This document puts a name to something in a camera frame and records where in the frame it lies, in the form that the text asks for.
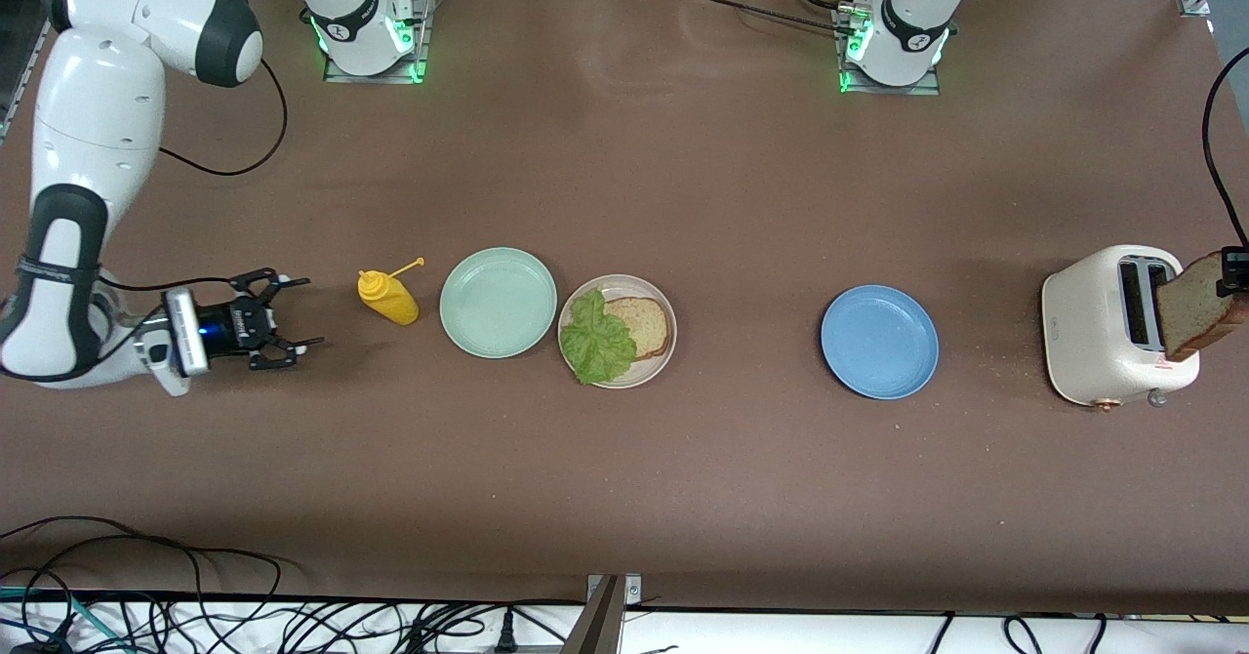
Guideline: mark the blue plate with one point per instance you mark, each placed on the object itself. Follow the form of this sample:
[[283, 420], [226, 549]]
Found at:
[[878, 342]]

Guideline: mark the grey metal post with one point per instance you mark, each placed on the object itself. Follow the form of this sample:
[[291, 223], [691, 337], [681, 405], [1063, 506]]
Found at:
[[597, 625]]

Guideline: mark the green lettuce leaf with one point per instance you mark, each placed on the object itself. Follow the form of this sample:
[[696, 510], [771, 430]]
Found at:
[[595, 342]]

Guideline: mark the mint green plate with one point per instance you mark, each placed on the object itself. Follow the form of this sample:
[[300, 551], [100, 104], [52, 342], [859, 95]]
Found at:
[[498, 303]]

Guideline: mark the brown bread slice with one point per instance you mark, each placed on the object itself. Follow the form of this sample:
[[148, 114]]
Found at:
[[652, 327], [1195, 312]]

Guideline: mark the yellow squeeze bottle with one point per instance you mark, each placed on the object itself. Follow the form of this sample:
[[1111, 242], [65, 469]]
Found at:
[[390, 303]]

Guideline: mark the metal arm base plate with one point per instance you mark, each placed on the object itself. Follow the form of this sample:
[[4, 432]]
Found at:
[[927, 91], [423, 49]]

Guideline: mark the beige plate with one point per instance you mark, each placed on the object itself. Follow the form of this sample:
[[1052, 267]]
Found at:
[[644, 285]]

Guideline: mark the white toaster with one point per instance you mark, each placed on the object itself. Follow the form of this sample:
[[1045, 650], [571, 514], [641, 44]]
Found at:
[[1083, 342]]

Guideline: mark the black power plug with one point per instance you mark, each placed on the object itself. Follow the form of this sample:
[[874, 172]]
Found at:
[[505, 634]]

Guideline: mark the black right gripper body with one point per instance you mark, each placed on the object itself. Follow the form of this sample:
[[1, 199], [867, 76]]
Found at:
[[232, 327]]

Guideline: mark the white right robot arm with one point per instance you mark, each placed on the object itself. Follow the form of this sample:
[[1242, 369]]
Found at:
[[98, 98]]

